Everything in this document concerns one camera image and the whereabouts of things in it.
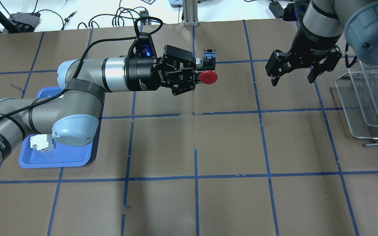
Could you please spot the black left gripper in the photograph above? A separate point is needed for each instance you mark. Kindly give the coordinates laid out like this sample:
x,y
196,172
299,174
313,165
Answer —
x,y
142,76

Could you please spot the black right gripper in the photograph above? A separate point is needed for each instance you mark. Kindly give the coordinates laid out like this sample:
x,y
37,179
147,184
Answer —
x,y
311,45

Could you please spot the red emergency stop button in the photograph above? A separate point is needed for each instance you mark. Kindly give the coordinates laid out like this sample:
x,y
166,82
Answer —
x,y
207,74

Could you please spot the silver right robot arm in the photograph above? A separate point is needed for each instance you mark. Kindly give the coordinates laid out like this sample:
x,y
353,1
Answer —
x,y
321,24

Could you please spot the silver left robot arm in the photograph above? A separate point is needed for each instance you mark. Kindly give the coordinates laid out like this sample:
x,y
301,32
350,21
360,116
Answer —
x,y
97,76

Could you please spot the black power adapter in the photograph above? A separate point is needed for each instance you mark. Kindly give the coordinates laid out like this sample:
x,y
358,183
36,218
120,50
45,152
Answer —
x,y
276,9

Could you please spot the blue plastic tray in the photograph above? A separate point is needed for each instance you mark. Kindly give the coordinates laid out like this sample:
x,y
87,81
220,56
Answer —
x,y
57,147

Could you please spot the white grey circuit breaker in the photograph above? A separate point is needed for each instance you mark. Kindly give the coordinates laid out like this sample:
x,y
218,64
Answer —
x,y
42,143

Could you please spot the grey usb hub box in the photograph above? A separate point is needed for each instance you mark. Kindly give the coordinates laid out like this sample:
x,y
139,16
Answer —
x,y
25,22

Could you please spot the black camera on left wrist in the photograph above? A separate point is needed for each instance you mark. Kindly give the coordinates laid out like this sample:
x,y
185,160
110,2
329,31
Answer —
x,y
144,46

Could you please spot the aluminium frame post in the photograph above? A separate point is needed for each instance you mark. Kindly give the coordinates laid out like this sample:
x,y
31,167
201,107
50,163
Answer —
x,y
190,13

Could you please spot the wire mesh shelf basket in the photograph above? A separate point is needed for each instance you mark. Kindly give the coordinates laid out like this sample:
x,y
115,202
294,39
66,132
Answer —
x,y
358,92

